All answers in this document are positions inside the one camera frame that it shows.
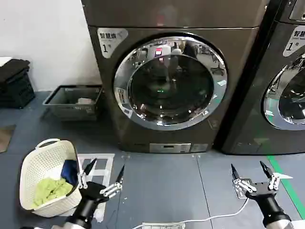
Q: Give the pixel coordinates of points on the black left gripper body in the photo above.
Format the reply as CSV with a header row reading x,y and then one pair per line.
x,y
91,193

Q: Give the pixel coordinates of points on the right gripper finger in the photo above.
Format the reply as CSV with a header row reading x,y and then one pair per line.
x,y
243,184
273,182

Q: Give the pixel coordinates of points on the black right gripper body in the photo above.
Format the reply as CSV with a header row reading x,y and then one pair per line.
x,y
264,192

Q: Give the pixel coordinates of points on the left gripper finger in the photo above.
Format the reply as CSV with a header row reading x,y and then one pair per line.
x,y
113,189
82,179

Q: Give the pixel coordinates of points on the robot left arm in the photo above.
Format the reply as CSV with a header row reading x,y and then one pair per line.
x,y
71,224

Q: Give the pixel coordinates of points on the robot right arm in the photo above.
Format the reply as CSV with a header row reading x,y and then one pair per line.
x,y
283,224

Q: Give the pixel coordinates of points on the white paper slip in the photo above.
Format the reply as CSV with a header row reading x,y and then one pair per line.
x,y
283,176

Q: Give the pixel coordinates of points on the green tape strip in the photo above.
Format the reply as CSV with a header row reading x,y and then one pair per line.
x,y
283,174

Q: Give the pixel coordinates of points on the blue cloth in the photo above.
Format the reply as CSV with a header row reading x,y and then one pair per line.
x,y
70,170

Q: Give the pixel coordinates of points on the white cloth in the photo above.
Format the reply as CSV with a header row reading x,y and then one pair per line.
x,y
57,174

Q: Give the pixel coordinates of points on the green cloth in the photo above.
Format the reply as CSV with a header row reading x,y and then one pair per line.
x,y
52,190

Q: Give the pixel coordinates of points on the white perforated laundry basket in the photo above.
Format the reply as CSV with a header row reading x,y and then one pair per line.
x,y
43,162

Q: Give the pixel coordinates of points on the white power strip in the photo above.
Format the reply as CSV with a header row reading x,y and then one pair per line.
x,y
162,225

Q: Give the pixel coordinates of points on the grey plastic bin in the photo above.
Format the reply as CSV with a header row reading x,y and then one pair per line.
x,y
71,111

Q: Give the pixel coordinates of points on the white item in bin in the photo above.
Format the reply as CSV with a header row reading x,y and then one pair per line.
x,y
85,100

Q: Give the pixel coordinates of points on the round glass dryer door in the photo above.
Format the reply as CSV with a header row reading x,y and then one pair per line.
x,y
290,100
170,93

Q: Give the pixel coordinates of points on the brown flat board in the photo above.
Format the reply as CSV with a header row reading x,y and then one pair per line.
x,y
6,138

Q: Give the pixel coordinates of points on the grey dryer with panel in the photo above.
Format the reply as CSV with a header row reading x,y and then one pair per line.
x,y
107,83

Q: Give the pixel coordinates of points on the black stacked crates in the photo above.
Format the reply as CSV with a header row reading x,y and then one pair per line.
x,y
16,93

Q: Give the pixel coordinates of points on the black folded cloth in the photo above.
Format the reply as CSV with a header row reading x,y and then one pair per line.
x,y
14,68

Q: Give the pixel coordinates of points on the white flat board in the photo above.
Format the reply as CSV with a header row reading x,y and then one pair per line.
x,y
4,60

